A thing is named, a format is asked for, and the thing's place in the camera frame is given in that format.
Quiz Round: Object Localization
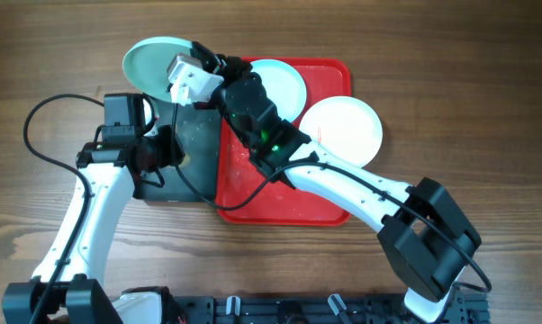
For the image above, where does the black water tray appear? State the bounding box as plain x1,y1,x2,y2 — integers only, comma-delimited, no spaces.
133,98,221,202

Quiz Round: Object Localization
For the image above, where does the mint green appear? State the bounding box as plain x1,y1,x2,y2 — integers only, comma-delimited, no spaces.
122,36,193,103

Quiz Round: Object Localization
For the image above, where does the red plastic tray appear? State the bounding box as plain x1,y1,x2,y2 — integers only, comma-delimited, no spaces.
215,58,352,227

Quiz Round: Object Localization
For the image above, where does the white plate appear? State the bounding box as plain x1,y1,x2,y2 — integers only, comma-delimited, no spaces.
299,95,384,167

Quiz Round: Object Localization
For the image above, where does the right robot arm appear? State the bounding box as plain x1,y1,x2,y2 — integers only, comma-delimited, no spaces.
190,41,482,323

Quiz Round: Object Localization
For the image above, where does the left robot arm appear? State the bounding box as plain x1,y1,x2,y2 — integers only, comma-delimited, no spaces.
2,94,185,323

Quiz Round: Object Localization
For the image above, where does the light blue far plate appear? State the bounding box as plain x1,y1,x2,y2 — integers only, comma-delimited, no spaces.
251,59,307,122

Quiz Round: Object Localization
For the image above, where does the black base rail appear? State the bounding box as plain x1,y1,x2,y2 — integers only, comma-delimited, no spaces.
117,292,491,324

